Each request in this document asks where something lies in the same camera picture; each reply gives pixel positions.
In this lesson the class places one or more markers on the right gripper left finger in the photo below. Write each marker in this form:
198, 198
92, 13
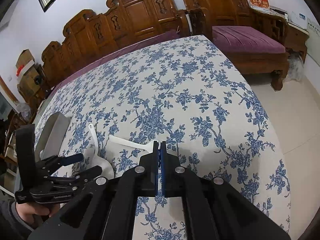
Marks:
104, 209

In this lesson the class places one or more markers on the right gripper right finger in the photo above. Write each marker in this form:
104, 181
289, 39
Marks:
212, 208

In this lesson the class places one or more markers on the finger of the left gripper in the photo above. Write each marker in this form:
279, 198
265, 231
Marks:
51, 164
81, 177

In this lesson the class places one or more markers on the white plastic fork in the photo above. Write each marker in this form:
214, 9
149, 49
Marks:
146, 147

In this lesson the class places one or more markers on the person's left hand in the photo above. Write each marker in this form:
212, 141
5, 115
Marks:
28, 211

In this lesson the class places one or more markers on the large white plastic ladle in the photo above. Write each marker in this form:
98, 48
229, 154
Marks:
95, 159

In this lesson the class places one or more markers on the metal tray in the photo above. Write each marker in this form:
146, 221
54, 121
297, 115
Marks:
52, 136

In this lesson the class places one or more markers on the cardboard boxes stack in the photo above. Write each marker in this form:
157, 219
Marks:
28, 77

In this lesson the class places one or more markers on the blue floral tablecloth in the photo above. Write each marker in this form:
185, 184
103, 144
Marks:
186, 93

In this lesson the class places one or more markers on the purple sofa cushion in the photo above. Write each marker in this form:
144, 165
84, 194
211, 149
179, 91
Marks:
167, 36

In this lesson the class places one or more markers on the carved wooden sofa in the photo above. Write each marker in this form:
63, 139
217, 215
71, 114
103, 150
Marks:
90, 36

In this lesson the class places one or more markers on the purple armchair cushion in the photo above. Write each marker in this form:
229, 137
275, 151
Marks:
242, 39

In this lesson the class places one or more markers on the wooden armchair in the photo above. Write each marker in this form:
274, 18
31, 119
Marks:
207, 13

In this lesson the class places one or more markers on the wooden side table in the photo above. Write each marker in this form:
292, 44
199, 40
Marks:
296, 36

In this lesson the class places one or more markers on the red calendar box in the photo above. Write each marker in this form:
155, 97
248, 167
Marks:
261, 5

